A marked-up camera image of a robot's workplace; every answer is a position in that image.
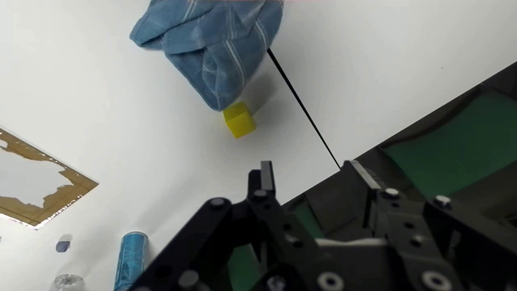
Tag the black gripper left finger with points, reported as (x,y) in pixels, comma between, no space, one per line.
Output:
(215,231)

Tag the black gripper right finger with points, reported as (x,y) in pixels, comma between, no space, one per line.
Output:
(430,236)

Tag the blue checked cloth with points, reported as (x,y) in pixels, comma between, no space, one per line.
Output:
(215,54)

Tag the blue drink can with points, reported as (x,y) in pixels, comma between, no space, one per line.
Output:
(131,259)

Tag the yellow wooden block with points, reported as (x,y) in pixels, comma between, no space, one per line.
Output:
(240,120)

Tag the brown torn paper sheet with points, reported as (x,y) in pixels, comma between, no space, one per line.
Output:
(81,186)

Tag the small dark cap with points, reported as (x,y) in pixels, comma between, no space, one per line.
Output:
(63,243)

